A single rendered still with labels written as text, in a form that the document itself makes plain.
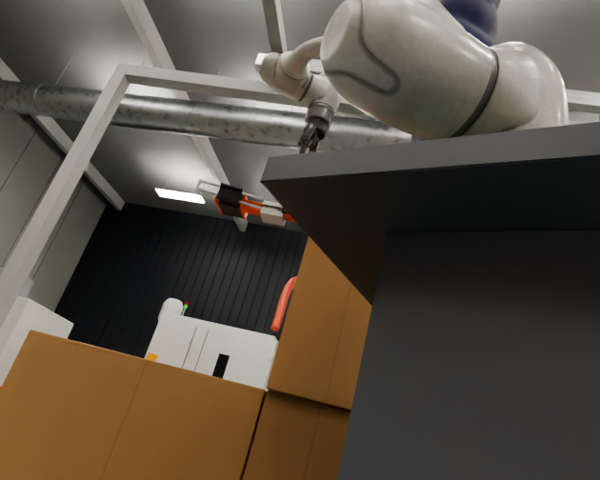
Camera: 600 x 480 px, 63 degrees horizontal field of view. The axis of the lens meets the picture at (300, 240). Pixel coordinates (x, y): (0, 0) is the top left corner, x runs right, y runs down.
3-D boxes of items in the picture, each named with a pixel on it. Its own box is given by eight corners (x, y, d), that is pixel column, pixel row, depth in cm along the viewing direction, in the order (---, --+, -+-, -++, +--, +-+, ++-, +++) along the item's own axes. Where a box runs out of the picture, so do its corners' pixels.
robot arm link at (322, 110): (334, 123, 166) (330, 136, 164) (309, 119, 168) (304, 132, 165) (333, 104, 158) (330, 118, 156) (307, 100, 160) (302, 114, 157)
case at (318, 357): (500, 469, 130) (510, 326, 146) (563, 465, 94) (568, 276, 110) (283, 411, 140) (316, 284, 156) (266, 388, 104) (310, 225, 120)
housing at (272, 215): (284, 227, 149) (288, 214, 151) (282, 216, 143) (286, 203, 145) (262, 223, 150) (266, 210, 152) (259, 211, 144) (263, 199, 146)
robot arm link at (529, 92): (597, 172, 68) (590, 54, 77) (498, 121, 63) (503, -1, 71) (508, 211, 82) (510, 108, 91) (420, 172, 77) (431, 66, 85)
